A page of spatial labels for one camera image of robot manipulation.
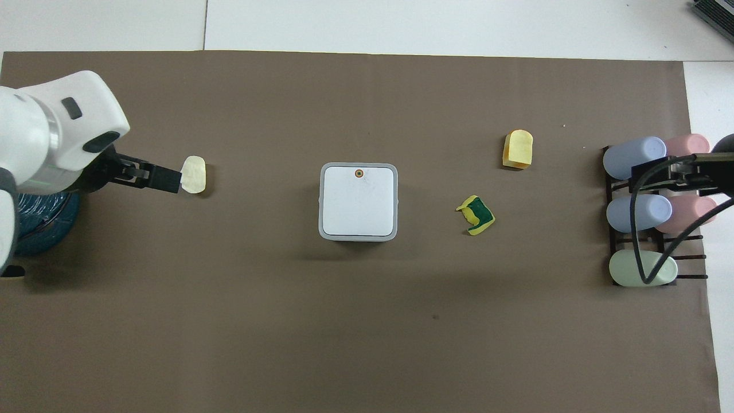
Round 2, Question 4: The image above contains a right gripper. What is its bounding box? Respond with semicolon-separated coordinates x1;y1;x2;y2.
710;134;734;196

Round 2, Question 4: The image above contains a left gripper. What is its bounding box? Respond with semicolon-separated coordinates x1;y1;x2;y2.
72;146;122;194

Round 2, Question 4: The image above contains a cream trash piece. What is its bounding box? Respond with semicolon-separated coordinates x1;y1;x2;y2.
181;155;208;194

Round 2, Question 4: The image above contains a white bin with grey rim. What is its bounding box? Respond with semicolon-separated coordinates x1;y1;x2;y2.
318;162;399;242

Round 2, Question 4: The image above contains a pink cup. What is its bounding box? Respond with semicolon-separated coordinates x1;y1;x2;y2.
654;194;718;234
664;133;711;159

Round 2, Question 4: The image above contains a teal round container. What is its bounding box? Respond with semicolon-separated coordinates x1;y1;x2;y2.
13;191;81;257

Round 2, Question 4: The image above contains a blue cup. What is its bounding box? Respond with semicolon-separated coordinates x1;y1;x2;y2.
606;194;673;233
603;136;667;180

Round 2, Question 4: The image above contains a black cup rack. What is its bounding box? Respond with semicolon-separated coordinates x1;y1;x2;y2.
602;146;709;288

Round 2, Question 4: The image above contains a pale green cup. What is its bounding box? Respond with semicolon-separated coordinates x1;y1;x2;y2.
608;250;678;287

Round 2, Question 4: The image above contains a grey ribbed device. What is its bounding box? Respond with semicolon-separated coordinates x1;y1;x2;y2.
690;0;734;36

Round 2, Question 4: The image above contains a yellow sponge piece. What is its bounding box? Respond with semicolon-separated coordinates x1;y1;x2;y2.
502;130;534;170

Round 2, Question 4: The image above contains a black cable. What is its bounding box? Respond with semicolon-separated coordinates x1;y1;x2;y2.
630;153;734;286

